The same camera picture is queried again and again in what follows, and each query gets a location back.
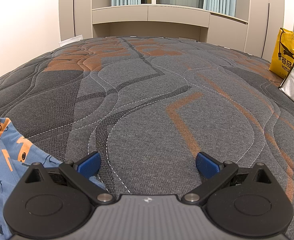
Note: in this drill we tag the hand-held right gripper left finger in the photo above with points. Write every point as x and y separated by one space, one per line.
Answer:
89 165

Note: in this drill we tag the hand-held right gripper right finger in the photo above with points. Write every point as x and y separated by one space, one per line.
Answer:
206 166

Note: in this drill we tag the blue pants with orange print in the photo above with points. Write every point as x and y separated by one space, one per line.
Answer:
2 160

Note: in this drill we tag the grey and orange quilted bedspread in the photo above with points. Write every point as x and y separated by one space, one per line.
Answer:
149 97

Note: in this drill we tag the yellow shopping bag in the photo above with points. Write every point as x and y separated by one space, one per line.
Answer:
284 52

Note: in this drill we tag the beige built-in cabinet unit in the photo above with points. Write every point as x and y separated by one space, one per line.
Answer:
176 15

